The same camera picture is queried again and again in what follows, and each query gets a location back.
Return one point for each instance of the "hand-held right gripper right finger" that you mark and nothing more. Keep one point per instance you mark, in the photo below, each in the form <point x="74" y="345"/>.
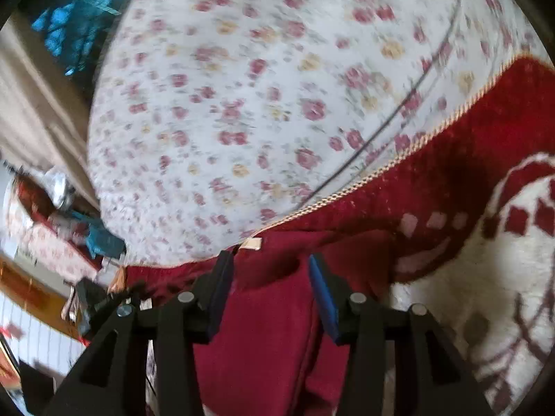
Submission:
<point x="323" y="294"/>

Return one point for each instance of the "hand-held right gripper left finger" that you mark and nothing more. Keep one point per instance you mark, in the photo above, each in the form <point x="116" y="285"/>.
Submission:
<point x="221" y="290"/>

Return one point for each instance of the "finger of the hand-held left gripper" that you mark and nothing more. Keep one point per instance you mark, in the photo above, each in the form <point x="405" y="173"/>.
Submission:
<point x="125" y="294"/>

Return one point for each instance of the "dark red garment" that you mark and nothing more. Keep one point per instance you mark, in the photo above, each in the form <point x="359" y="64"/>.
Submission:
<point x="269" y="333"/>

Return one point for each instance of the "teal cloth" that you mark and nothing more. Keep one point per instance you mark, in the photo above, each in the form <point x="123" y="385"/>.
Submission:
<point x="99" y="238"/>

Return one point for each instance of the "red floral covered furniture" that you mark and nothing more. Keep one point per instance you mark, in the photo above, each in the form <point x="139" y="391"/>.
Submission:
<point x="47" y="238"/>

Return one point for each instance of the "silver bag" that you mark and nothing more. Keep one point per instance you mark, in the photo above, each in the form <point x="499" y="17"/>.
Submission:
<point x="58" y="186"/>

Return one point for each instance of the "white floral bed sheet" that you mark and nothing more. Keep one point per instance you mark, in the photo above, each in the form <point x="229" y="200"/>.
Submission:
<point x="260" y="95"/>

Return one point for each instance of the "beige curtain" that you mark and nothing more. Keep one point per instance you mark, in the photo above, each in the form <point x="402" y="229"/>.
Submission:
<point x="39" y="108"/>

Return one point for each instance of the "red and cream floral fleece blanket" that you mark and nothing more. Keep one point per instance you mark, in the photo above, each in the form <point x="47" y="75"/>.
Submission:
<point x="477" y="147"/>

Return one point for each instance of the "window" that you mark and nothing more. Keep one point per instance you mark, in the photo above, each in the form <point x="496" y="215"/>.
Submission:
<point x="82" y="13"/>

